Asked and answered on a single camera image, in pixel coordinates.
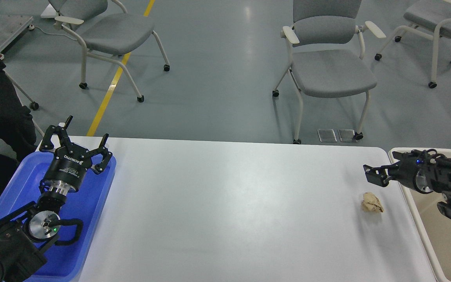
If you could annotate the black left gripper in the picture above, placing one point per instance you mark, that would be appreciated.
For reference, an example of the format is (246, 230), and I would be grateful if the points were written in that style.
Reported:
(67, 167)

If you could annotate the beige plastic bin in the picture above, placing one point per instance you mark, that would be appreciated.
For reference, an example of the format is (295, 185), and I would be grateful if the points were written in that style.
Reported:
(433, 227)

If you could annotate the metal floor plate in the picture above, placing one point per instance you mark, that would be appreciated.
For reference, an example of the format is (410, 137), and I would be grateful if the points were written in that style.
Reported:
(347, 136)
(327, 136)

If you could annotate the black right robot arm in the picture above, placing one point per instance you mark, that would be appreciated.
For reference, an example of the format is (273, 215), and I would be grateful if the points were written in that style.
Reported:
(424, 171)

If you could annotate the grey chair centre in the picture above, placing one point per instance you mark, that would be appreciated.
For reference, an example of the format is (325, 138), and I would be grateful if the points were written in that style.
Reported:
(334, 73)

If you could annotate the metal floor plate left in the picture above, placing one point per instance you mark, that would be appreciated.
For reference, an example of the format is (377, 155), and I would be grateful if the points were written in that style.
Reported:
(327, 136)

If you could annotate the grey chair right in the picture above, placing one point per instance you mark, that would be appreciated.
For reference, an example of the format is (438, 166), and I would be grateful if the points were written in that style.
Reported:
(430, 19)

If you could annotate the blue plastic tray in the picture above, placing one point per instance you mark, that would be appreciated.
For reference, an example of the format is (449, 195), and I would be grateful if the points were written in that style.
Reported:
(53, 219)

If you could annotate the metal floor plate right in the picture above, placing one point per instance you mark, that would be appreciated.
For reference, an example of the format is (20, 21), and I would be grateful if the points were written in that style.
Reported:
(347, 136)

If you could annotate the grey chair left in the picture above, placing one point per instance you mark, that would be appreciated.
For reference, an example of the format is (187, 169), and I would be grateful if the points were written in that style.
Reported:
(114, 34)

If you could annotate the brown paper ball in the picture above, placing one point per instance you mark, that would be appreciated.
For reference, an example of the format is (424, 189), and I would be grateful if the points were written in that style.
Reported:
(371, 203)

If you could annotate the grey chair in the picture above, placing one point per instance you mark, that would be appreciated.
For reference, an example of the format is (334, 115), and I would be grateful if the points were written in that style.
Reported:
(430, 19)
(114, 34)
(334, 73)

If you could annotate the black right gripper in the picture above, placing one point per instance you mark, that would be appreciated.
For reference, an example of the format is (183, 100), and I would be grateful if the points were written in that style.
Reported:
(409, 171)

